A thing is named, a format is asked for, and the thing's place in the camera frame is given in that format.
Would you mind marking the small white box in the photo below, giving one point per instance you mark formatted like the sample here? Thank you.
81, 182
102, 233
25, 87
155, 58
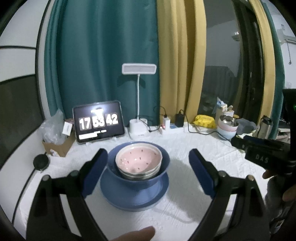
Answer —
67, 128

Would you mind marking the pink steel bowl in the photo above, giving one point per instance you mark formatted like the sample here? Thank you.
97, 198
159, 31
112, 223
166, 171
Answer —
228, 123

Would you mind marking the yellow wet wipes pack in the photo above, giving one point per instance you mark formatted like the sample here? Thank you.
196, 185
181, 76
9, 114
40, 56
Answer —
204, 121

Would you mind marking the cream green bowl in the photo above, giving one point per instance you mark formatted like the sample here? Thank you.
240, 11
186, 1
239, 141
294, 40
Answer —
140, 176

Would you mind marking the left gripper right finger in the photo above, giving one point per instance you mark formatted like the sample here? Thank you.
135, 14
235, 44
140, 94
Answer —
248, 220

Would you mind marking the cardboard box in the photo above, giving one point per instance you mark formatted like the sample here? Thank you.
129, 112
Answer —
62, 149

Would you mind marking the steel thermos bottle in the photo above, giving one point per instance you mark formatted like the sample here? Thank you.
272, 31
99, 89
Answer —
264, 128

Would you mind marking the tablet showing clock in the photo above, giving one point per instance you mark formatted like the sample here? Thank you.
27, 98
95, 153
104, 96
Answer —
98, 121

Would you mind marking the grey cloth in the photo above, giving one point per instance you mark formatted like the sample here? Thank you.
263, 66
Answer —
245, 126

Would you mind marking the black round device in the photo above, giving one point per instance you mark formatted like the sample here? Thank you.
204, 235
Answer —
41, 162

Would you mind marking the left hand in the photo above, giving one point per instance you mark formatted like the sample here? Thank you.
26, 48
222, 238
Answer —
145, 234

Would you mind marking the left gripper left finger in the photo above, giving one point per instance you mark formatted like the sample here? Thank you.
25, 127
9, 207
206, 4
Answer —
47, 220

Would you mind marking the black charger adapter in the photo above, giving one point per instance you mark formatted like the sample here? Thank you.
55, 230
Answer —
179, 120

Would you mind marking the light blue plate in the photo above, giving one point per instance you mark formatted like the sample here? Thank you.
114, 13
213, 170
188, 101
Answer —
132, 196

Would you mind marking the right hand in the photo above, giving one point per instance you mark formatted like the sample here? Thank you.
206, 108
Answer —
279, 198

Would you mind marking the pink white bowl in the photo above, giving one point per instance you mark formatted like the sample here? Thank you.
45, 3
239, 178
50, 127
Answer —
138, 158

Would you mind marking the light blue bowl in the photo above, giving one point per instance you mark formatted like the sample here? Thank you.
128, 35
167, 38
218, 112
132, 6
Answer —
226, 134

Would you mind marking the white charger adapter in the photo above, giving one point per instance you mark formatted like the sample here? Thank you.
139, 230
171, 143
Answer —
166, 122

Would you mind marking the teal curtain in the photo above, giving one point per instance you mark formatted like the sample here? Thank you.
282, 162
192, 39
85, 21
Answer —
86, 44

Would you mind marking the white desk lamp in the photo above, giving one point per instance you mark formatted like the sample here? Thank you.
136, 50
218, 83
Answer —
138, 127

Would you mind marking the clear plastic bag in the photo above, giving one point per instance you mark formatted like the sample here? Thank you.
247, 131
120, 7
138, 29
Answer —
52, 128

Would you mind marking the yellow curtain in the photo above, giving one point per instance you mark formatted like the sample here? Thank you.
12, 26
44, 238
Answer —
182, 53

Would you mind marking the large blue bowl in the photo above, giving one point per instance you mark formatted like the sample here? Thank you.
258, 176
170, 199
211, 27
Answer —
111, 165

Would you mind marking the white power strip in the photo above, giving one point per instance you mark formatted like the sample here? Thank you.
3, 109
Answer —
172, 130

